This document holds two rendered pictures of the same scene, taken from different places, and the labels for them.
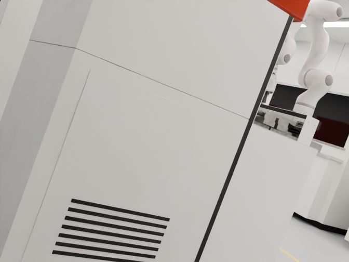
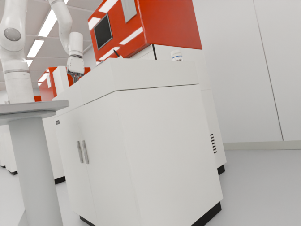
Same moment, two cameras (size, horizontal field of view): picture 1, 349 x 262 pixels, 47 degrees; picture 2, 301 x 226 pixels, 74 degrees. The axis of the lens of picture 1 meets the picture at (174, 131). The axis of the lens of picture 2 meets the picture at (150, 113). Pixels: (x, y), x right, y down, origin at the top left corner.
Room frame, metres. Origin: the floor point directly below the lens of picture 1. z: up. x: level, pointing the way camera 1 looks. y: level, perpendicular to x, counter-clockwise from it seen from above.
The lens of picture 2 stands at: (3.67, -0.22, 0.68)
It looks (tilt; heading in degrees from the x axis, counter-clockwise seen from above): 1 degrees up; 170
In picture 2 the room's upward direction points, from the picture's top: 12 degrees counter-clockwise
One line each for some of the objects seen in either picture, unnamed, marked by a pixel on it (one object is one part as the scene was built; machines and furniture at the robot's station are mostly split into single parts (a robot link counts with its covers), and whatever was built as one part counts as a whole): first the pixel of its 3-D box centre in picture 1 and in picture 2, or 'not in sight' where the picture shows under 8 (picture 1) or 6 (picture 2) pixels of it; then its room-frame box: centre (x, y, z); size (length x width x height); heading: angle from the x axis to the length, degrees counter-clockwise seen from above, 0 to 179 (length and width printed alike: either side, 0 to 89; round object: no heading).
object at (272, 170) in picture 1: (190, 182); (129, 159); (2.23, -0.19, 0.41); 0.96 x 0.64 x 0.82; 31
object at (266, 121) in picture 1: (247, 116); not in sight; (2.26, -0.35, 0.87); 0.36 x 0.08 x 0.03; 31
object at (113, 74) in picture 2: not in sight; (142, 81); (2.49, -0.02, 0.89); 0.62 x 0.35 x 0.14; 121
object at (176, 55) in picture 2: not in sight; (177, 58); (2.43, 0.24, 1.01); 0.07 x 0.07 x 0.10
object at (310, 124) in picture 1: (271, 120); (72, 100); (2.24, -0.48, 0.89); 0.55 x 0.09 x 0.14; 31
